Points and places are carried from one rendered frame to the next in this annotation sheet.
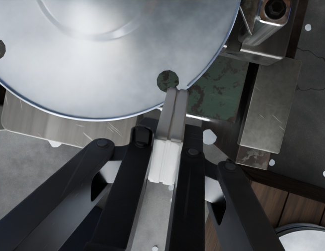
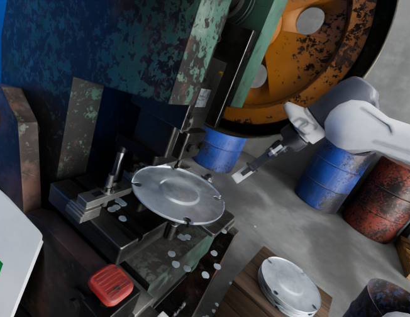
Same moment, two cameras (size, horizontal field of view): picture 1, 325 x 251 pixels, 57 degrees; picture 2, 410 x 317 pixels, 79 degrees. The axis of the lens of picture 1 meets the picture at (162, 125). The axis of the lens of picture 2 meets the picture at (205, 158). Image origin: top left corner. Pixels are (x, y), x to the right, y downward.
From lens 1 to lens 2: 0.73 m
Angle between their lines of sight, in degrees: 71
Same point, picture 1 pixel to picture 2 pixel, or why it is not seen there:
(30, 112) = (212, 225)
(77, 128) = (222, 219)
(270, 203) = (246, 279)
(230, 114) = not seen: hidden behind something
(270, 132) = not seen: hidden behind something
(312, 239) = (266, 268)
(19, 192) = not seen: outside the picture
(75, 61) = (201, 207)
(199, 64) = (214, 192)
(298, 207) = (250, 270)
